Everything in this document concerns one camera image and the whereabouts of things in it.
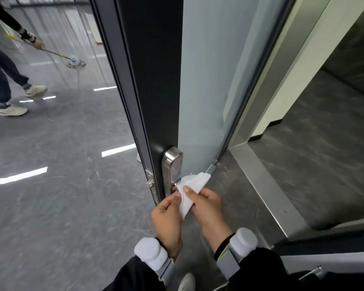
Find white wrist tracker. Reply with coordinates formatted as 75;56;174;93
134;237;175;284
216;227;258;281

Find person's left hand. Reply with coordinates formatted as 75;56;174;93
151;192;183;259

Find black framed glass door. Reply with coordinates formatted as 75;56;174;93
89;0;295;207

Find mop with yellow handle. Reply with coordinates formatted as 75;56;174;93
5;33;87;70

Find white left wrist tracker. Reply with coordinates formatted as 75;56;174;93
134;237;175;284

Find white right wrist tracker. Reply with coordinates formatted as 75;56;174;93
216;227;258;281

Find person's white shoe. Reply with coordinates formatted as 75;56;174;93
0;105;29;117
178;273;196;291
24;85;48;97

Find person's right forearm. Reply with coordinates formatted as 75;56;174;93
214;233;364;291

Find silver metal door frame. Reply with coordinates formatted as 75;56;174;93
228;0;333;149

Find person's left forearm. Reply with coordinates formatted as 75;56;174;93
103;238;183;291

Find silver door lock plate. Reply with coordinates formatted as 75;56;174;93
161;146;184;197

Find silver metal bar handle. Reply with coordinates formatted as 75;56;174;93
298;266;327;281

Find silver metal floor threshold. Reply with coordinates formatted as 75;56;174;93
229;142;310;240

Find white tissue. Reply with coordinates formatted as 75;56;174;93
176;172;212;220

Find person's right hand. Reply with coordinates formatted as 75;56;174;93
183;185;233;252

